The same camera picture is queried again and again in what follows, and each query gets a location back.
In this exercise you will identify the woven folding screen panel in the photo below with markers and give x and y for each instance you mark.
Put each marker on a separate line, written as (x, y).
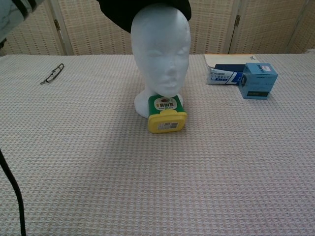
(98, 39)
(308, 24)
(265, 27)
(34, 34)

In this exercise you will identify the small light blue box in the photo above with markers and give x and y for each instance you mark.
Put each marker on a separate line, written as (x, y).
(258, 83)

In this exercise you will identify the green container with yellow lid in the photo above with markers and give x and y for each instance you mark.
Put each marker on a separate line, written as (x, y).
(167, 123)

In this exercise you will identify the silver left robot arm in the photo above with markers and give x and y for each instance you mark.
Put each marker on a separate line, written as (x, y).
(9, 14)

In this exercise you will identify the brass screen hinge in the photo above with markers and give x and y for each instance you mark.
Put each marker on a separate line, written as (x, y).
(56, 24)
(238, 20)

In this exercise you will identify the thin black-framed eyeglasses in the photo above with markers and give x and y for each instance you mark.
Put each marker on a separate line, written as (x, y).
(53, 72)

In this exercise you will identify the beige waffle-weave tablecloth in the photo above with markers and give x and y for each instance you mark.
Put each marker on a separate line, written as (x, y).
(197, 172)

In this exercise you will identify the black baseball cap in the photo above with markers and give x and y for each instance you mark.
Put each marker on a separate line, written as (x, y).
(118, 12)

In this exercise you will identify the white foam mannequin head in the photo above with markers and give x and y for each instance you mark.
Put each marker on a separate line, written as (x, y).
(160, 61)

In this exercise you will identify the white and blue mask box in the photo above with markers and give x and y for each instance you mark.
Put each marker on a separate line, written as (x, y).
(221, 78)

